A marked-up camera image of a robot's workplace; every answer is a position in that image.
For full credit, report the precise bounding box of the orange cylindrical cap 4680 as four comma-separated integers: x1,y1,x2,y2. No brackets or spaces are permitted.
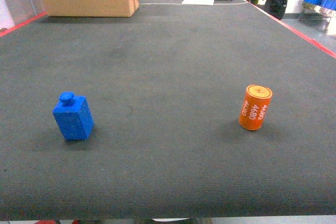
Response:
238,84,272,131

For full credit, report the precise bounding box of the blue bottle-shaped plastic part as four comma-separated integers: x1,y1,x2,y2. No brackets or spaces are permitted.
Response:
53,91,94,141

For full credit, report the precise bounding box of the dark conveyor belt mat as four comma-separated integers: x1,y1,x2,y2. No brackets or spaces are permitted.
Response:
1,0,335,221

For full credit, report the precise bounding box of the white paper sheet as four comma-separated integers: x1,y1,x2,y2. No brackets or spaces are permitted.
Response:
182,0,214,6

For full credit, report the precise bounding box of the red conveyor side rail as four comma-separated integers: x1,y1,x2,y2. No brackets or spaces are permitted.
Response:
251,4,335,59

